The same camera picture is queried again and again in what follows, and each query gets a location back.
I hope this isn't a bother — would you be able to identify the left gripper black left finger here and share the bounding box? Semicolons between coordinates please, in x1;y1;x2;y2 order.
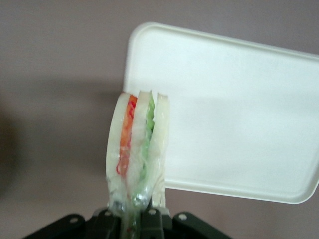
24;209;123;239

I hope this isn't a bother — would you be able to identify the plastic triangle sandwich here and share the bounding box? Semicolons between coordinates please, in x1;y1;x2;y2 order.
106;91;171;239

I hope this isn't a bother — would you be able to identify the cream rectangular plastic tray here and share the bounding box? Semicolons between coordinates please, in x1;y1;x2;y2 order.
124;21;319;205

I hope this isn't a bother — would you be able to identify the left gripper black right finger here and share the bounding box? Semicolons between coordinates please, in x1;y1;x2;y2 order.
139;208;232;239

